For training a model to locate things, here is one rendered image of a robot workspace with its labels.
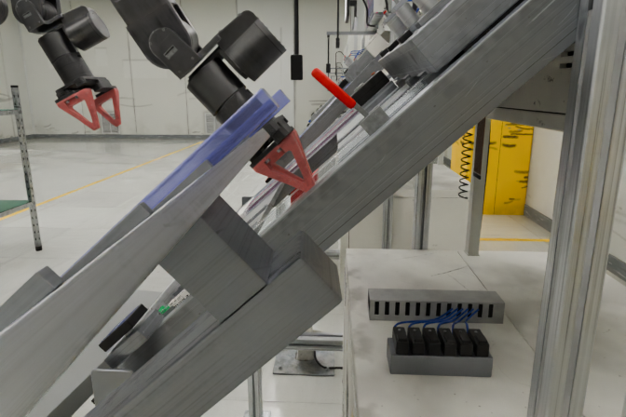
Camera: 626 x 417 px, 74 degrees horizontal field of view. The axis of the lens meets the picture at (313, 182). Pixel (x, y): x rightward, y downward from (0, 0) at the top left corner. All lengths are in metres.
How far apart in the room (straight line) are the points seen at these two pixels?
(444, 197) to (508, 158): 1.95
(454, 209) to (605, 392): 1.34
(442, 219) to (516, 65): 1.61
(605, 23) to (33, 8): 0.91
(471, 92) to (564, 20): 0.11
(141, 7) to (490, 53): 0.38
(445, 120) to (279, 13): 9.05
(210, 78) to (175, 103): 9.37
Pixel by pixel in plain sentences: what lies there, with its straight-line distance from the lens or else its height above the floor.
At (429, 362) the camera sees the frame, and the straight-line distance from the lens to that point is 0.74.
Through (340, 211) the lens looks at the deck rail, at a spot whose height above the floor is 0.93.
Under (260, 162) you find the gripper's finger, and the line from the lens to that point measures 0.53.
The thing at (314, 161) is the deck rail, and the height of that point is 0.88.
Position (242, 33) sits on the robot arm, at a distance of 0.54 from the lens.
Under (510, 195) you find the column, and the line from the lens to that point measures 4.01.
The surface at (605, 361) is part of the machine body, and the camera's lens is 0.91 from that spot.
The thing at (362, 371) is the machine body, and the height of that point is 0.62.
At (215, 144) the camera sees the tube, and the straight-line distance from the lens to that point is 0.19.
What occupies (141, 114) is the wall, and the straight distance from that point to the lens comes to 10.22.
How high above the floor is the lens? 1.06
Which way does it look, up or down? 12 degrees down
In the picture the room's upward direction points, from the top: straight up
